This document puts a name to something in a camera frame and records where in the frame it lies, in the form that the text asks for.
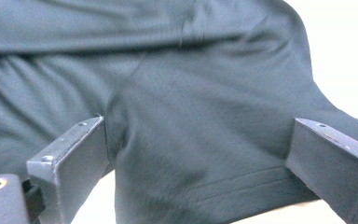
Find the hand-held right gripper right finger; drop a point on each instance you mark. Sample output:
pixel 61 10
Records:
pixel 335 161

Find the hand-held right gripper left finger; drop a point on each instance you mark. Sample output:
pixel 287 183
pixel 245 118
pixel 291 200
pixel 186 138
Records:
pixel 71 161

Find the black cloth garment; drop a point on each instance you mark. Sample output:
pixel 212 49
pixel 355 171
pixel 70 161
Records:
pixel 180 93

